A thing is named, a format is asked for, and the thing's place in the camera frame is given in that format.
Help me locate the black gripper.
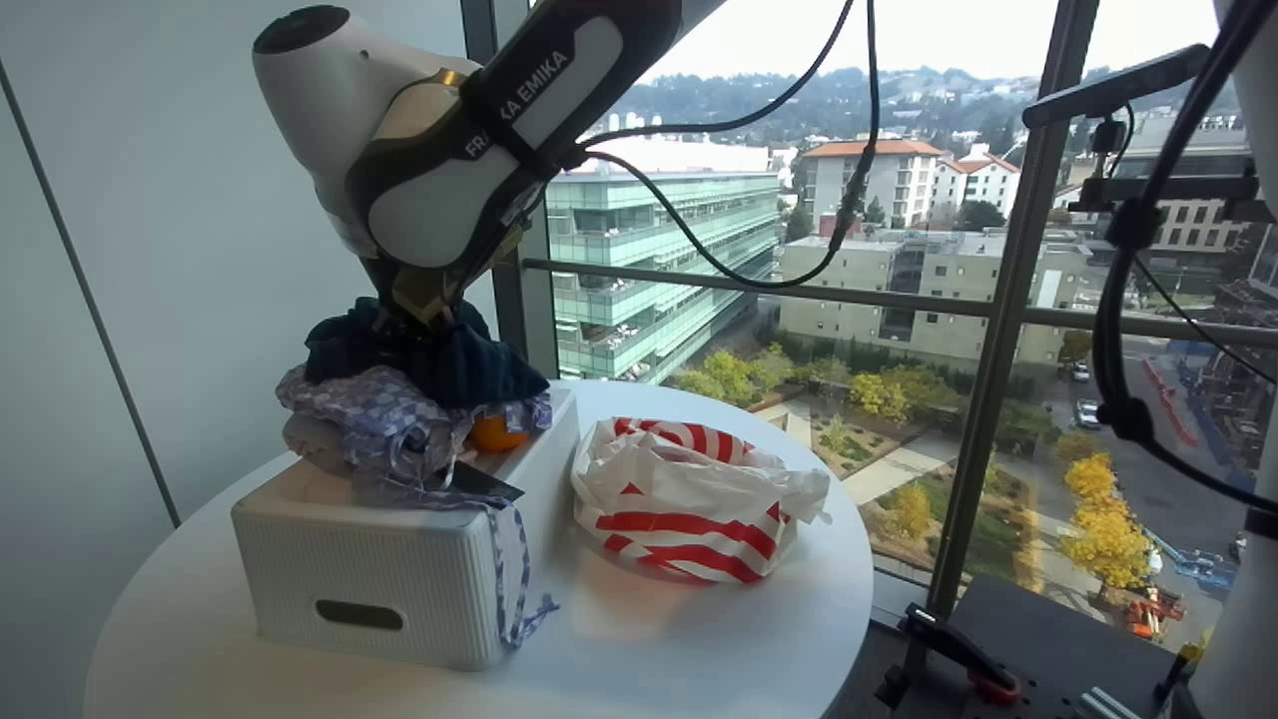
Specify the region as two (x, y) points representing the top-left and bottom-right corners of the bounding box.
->
(365, 244), (511, 327)

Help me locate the dark navy clothing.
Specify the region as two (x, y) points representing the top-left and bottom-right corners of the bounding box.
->
(302, 294), (548, 406)

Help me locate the blue white checkered cloth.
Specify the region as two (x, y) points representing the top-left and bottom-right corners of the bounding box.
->
(275, 367), (567, 649)

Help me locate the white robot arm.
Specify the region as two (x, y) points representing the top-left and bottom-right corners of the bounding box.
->
(252, 0), (721, 327)

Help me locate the red white plastic bag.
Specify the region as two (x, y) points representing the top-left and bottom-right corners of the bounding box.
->
(571, 415), (832, 587)

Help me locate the orange fruit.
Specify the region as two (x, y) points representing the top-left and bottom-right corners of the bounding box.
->
(471, 410), (528, 453)

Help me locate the white storage box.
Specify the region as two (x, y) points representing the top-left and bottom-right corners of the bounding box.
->
(233, 388), (579, 672)

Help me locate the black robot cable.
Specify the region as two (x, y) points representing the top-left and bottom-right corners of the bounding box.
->
(571, 0), (888, 294)

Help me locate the black camera tripod stand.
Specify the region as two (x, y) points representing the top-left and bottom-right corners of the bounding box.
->
(872, 0), (1278, 713)

